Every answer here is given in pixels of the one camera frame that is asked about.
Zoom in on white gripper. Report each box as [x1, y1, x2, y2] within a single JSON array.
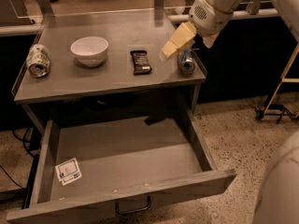
[[160, 0, 234, 60]]

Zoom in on open grey top drawer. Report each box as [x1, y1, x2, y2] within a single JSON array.
[[7, 105, 235, 224]]

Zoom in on blue silver soda can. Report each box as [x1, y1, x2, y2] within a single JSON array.
[[178, 49, 195, 75]]

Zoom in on metal railing bar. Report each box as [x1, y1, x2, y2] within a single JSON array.
[[168, 8, 278, 23]]

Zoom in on white ceramic bowl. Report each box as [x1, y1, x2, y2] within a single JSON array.
[[70, 36, 108, 67]]

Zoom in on grey cabinet table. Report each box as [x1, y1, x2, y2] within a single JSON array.
[[15, 9, 206, 131]]

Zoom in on green white soda can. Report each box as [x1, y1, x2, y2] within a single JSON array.
[[26, 44, 50, 77]]

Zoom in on white paper tag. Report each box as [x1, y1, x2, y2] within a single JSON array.
[[55, 158, 82, 186]]

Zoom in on wooden rolling cart frame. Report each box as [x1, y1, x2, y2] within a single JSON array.
[[255, 44, 299, 124]]

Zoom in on black drawer handle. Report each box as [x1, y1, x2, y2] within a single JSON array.
[[115, 196, 151, 216]]

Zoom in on black floor cables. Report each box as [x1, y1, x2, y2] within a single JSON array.
[[0, 126, 41, 189]]

